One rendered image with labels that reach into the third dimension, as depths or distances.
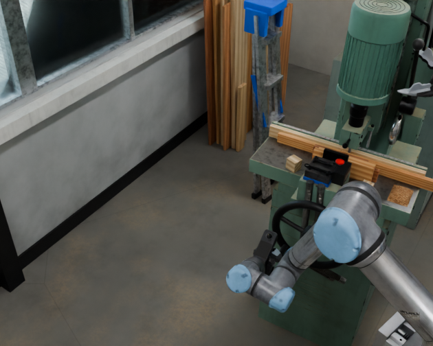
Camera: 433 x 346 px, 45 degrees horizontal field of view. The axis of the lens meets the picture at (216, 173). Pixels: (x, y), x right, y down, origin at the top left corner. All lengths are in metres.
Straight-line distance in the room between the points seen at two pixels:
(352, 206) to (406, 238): 1.91
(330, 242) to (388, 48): 0.72
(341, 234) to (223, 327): 1.43
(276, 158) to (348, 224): 0.84
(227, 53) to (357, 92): 1.56
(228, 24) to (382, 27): 1.61
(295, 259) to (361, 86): 0.60
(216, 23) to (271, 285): 2.01
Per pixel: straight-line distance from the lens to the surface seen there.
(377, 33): 1.68
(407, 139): 2.09
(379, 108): 1.98
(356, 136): 1.90
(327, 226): 1.21
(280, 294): 1.53
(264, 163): 1.96
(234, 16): 3.14
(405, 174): 1.98
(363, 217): 1.24
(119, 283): 2.73
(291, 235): 2.12
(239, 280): 1.53
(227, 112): 3.41
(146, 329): 2.55
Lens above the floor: 2.08
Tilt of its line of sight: 38 degrees down
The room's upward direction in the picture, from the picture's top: 2 degrees clockwise
